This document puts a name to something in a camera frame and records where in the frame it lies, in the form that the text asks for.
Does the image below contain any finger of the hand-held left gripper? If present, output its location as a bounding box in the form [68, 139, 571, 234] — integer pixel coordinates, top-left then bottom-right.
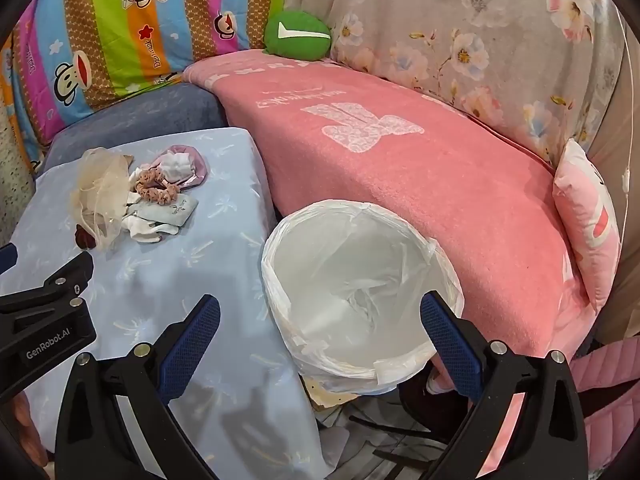
[0, 242, 19, 275]
[0, 249, 96, 313]

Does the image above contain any light blue patterned sheet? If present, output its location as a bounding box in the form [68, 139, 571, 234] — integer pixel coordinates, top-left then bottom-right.
[7, 127, 331, 480]

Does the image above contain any mauve cloth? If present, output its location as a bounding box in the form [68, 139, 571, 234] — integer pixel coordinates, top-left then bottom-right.
[149, 144, 211, 191]

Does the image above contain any white ribbed sock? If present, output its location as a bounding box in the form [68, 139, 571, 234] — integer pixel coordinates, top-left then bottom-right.
[159, 152, 194, 182]

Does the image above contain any trash bin with white liner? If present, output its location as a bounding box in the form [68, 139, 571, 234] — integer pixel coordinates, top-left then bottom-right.
[261, 200, 466, 395]

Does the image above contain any pink pillow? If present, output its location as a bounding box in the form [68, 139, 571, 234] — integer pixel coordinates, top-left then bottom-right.
[552, 138, 622, 313]

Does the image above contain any black strap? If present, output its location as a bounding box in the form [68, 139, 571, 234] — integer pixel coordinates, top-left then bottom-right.
[349, 412, 451, 463]

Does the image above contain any striped cartoon pillow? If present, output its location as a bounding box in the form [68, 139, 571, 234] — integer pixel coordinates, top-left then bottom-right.
[0, 0, 296, 161]

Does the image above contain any pink printed blanket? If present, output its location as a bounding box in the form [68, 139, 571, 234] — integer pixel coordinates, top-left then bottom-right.
[181, 52, 596, 411]

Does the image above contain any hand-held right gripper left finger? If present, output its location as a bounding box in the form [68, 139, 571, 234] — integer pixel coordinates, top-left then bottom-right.
[54, 294, 222, 480]

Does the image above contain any blue-grey cushion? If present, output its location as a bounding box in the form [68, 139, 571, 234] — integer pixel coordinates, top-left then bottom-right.
[37, 82, 228, 176]

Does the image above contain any green plush cushion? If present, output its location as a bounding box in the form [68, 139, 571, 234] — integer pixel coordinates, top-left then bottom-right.
[264, 8, 333, 59]

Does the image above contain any pink chair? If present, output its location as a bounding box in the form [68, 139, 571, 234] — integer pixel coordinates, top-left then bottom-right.
[570, 335, 640, 471]

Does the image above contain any beige ruffled stocking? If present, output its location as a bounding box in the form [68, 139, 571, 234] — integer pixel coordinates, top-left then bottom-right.
[131, 167, 181, 206]

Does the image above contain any plain white sock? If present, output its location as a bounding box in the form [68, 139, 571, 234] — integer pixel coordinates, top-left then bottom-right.
[122, 212, 178, 244]

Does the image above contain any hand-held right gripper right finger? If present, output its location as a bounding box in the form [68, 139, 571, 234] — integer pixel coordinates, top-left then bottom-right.
[419, 290, 590, 480]

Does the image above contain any grey floral cloth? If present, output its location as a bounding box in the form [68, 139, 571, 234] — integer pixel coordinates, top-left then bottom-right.
[280, 0, 626, 171]

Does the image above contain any white printed sock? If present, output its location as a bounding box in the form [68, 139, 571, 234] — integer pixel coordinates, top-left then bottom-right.
[145, 194, 200, 228]

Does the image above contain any beige sheer mesh cloth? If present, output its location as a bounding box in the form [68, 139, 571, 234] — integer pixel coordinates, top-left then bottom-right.
[70, 147, 133, 252]

